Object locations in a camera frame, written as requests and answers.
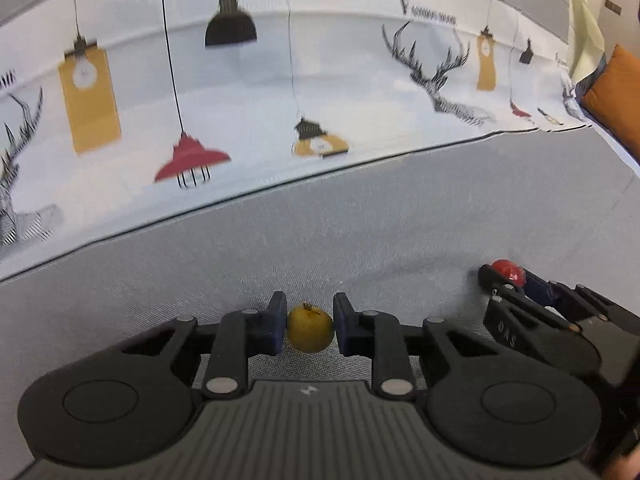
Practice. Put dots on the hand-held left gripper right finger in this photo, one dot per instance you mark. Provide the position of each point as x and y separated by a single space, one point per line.
343 322

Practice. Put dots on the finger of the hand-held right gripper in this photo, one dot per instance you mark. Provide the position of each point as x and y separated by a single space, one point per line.
540 335
540 287

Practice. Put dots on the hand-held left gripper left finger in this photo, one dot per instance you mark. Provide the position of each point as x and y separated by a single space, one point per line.
274 322

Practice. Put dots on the small yellow fruit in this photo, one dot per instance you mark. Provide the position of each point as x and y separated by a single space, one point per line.
310 330

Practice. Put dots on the red apple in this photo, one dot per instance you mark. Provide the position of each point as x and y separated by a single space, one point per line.
507 269

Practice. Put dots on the orange cushion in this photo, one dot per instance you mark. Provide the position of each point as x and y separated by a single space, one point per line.
617 95

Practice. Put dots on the white printed cloth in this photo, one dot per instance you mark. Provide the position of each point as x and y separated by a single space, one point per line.
300 75

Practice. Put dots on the pale yellow cloth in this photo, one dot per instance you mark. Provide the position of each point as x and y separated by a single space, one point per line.
585 35

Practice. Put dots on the dark wall plate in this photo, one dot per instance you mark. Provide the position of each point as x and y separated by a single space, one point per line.
613 6

